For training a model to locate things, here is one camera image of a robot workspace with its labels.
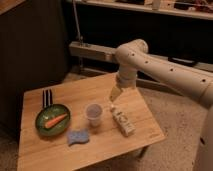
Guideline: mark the orange carrot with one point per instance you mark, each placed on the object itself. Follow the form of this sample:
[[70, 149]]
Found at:
[[49, 124]]

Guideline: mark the green plate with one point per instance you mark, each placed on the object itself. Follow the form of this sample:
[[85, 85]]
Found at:
[[49, 113]]

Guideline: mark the metal rail beam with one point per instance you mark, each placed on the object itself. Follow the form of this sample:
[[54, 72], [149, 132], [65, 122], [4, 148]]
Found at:
[[107, 54]]

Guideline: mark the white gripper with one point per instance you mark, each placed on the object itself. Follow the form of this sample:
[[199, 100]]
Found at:
[[115, 93]]

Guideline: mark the blue sponge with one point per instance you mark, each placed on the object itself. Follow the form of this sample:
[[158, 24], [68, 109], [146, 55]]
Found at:
[[77, 137]]

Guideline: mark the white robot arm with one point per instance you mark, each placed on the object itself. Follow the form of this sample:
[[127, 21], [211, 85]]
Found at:
[[193, 83]]

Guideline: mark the background shelf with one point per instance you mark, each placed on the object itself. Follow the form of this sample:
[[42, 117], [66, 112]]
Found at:
[[144, 8]]

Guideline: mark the black striped object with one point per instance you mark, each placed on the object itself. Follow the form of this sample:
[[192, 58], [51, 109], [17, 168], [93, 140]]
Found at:
[[47, 98]]

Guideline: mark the white tube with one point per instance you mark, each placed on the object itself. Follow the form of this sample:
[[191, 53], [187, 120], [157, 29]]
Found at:
[[122, 121]]

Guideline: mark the vertical metal pole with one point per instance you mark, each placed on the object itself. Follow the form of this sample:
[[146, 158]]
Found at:
[[80, 39]]

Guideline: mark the wooden table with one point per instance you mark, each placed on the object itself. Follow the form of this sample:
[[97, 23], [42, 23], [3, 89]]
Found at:
[[93, 135]]

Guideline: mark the clear plastic cup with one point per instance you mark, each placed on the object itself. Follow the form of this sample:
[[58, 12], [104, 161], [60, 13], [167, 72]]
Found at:
[[93, 114]]

